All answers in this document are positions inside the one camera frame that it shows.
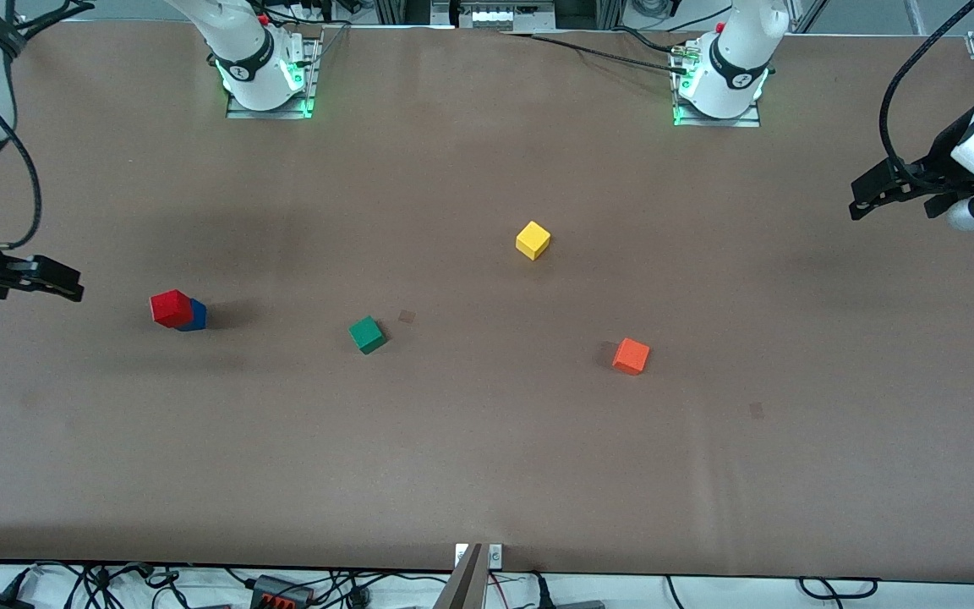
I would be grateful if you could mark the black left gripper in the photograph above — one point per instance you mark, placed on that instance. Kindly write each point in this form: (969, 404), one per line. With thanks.
(937, 167)

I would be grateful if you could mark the red wooden block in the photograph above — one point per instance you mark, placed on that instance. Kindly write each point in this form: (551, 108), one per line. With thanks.
(170, 309)

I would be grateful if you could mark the blue wooden block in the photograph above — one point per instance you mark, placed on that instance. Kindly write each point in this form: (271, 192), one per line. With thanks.
(198, 317)

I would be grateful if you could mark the orange wooden block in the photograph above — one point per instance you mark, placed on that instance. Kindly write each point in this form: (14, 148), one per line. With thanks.
(631, 357)

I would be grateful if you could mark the green wooden block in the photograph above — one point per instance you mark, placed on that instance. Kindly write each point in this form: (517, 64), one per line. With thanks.
(367, 337)

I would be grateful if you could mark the yellow wooden block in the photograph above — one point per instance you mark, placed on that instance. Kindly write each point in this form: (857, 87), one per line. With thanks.
(533, 241)

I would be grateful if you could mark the grey terminal block unit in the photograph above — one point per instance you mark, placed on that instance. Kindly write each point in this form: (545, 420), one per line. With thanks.
(495, 17)

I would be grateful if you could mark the black and orange connector box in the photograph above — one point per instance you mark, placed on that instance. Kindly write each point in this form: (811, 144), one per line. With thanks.
(271, 585)

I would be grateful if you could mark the brown table cover sheet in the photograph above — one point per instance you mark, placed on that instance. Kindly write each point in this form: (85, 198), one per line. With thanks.
(487, 465)

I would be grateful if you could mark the grey metal mounting bar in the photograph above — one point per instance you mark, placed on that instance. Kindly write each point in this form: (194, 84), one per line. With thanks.
(463, 588)

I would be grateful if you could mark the aluminium arm base plate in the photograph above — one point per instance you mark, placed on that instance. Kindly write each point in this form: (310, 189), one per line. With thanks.
(242, 112)
(745, 123)

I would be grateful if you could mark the white mounting bracket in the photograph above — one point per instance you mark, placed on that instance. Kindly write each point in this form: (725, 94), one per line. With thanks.
(495, 555)

